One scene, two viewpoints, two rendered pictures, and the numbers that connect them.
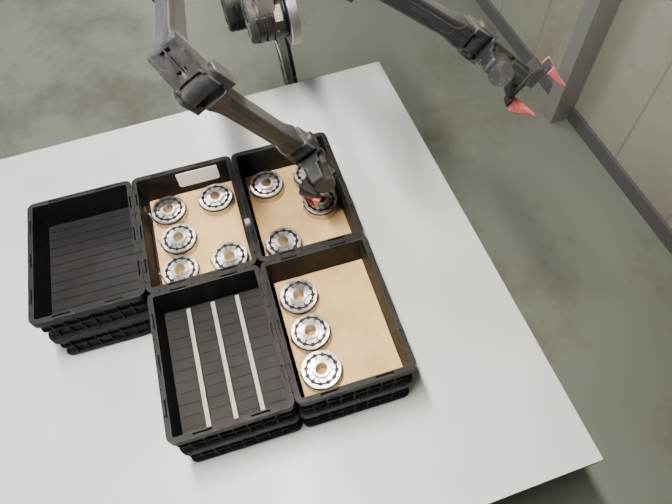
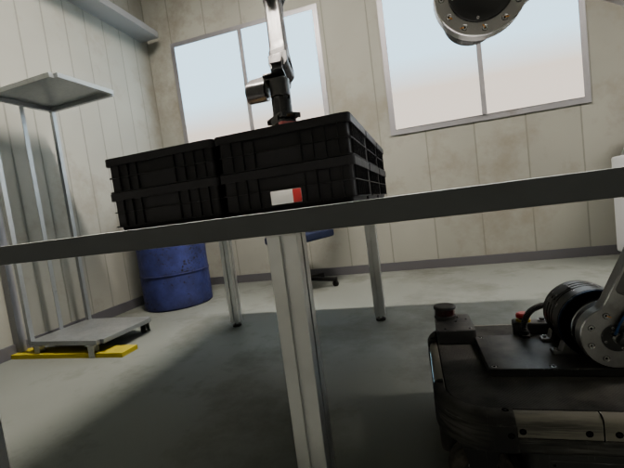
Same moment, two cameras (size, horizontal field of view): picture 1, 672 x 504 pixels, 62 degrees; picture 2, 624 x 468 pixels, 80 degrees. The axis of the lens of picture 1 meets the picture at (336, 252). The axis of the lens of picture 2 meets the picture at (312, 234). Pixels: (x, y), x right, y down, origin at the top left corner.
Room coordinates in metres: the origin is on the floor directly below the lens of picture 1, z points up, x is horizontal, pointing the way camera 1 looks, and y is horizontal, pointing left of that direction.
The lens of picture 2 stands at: (1.58, -0.88, 0.70)
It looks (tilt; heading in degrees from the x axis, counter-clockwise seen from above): 4 degrees down; 120
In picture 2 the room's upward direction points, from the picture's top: 7 degrees counter-clockwise
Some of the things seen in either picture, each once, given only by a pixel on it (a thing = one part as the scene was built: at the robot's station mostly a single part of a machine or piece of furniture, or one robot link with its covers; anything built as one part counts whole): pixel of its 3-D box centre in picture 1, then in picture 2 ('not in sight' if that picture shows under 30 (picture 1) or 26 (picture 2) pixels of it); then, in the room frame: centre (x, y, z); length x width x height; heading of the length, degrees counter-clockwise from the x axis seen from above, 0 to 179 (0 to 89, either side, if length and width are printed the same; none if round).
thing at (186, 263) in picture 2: not in sight; (173, 254); (-1.13, 1.28, 0.43); 0.59 x 0.58 x 0.87; 105
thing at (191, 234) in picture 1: (178, 238); not in sight; (0.90, 0.45, 0.86); 0.10 x 0.10 x 0.01
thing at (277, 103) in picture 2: (316, 174); (282, 110); (1.00, 0.04, 0.99); 0.10 x 0.07 x 0.07; 148
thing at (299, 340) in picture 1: (310, 331); not in sight; (0.58, 0.08, 0.86); 0.10 x 0.10 x 0.01
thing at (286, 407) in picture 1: (217, 348); not in sight; (0.53, 0.31, 0.92); 0.40 x 0.30 x 0.02; 13
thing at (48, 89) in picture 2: not in sight; (74, 221); (-0.88, 0.39, 0.80); 0.60 x 0.48 x 1.60; 15
